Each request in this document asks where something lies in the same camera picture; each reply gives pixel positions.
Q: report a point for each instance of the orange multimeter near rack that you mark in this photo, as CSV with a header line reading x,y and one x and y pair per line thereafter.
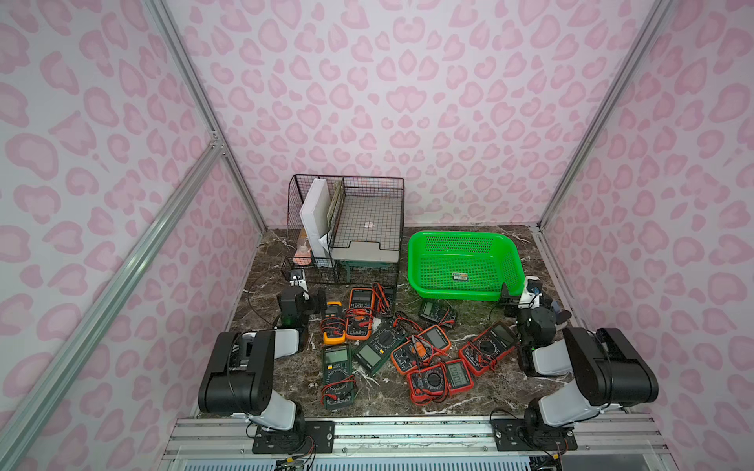
x,y
360,314

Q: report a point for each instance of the orange Victor multimeter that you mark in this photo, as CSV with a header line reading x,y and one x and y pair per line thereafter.
x,y
419,350

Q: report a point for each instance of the red multimeter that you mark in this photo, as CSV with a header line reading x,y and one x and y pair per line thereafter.
x,y
438,382
485,351

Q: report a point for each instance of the grey tray on rack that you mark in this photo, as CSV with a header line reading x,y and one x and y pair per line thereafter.
x,y
368,229

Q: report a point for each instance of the aluminium front rail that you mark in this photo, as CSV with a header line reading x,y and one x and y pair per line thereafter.
x,y
615,441

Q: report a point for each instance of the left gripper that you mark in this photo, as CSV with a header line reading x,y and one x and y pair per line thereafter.
x,y
296,288

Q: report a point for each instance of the green plastic basket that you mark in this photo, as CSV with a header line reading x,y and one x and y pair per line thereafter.
x,y
492,262

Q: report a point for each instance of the black multimeter by rack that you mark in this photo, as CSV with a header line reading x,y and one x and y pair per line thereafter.
x,y
383,301

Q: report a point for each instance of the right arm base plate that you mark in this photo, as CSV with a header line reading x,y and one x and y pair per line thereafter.
x,y
514,435

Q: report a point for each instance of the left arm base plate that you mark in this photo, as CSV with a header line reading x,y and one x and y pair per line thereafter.
x,y
293,435

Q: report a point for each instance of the yellow multimeter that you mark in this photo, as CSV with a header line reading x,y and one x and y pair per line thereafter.
x,y
333,325

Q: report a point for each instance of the green multimeter centre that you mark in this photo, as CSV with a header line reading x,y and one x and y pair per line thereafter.
x,y
375,352

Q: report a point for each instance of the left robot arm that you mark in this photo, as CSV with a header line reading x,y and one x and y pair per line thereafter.
x,y
239,375

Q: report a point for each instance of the black wire mesh rack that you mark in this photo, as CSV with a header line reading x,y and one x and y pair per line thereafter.
x,y
339,272

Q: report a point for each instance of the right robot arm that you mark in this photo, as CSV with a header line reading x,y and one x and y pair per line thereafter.
x,y
606,370

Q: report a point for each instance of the red multimeter front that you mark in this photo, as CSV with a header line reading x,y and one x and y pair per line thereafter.
x,y
438,382

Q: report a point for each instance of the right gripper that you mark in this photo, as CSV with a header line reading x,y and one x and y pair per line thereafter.
x,y
517,295

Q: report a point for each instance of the small dark multimeter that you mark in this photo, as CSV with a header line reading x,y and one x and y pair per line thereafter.
x,y
438,312

